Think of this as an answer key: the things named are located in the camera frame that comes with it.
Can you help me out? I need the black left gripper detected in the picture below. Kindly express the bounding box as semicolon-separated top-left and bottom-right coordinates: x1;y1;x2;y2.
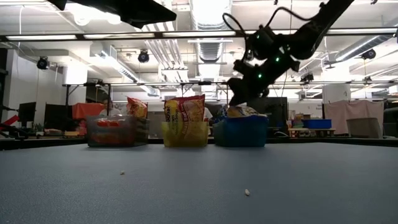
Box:
46;0;178;29

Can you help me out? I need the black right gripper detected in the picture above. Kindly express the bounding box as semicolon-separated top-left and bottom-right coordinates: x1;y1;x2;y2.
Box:
226;24;302;107

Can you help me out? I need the blue ramen pack white back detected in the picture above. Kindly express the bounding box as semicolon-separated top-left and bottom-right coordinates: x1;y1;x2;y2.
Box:
223;105;267;119

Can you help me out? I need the red roast beef ramen pack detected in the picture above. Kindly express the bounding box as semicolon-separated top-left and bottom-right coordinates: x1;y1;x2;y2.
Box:
164;94;206;144

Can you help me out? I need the orange chicken ramen pack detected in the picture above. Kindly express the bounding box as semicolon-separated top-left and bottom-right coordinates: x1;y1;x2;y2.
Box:
126;96;149;119
95;119;124;128

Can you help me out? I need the large black screen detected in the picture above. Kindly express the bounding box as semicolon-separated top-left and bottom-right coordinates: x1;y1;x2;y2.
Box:
247;96;289;138

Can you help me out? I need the person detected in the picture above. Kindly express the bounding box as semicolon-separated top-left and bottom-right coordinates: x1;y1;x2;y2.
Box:
203;107;215;123
98;98;123;118

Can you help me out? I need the blue plastic bin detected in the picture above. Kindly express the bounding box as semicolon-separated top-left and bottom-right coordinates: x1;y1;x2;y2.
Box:
212;114;270;148

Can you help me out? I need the yellow plastic bin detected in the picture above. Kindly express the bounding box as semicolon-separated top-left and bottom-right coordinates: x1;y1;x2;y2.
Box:
160;120;210;148

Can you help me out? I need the blue storage crate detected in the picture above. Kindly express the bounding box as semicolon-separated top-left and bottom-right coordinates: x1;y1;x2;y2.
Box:
302;118;333;130

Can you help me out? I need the orange cloth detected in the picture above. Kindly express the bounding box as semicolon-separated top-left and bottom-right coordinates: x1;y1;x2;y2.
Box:
72;102;106;121

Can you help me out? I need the beige cloth cover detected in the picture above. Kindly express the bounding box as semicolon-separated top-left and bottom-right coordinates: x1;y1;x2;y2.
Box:
323;100;386;135

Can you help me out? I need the grey translucent plastic bin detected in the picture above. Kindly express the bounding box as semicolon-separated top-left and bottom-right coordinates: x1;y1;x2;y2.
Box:
85;114;150;148

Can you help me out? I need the grey chair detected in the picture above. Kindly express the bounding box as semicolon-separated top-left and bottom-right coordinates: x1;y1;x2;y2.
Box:
346;117;384;139

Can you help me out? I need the black computer monitor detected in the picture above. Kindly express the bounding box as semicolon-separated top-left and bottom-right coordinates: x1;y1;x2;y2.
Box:
17;101;37;124
43;103;74;130

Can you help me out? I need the red object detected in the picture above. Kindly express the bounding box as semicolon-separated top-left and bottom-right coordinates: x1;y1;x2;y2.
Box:
0;114;20;131

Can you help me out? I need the black frame light bar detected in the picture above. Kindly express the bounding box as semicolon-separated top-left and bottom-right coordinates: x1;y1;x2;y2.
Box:
0;27;398;43

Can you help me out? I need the black ceiling camera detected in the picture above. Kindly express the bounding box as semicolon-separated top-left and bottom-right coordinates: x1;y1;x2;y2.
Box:
360;49;377;60
137;49;150;64
36;55;50;71

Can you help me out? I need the silver ventilation duct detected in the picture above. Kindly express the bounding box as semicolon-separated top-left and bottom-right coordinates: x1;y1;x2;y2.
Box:
189;0;233;65
334;34;398;63

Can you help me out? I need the black background rig frame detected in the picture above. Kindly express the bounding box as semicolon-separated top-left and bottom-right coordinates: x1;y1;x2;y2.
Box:
62;80;231;108

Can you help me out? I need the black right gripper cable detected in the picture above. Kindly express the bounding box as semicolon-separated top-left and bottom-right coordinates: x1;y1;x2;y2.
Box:
222;6;315;40

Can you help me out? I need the black metal table frame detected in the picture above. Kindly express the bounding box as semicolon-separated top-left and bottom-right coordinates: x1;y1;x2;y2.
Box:
0;136;398;149

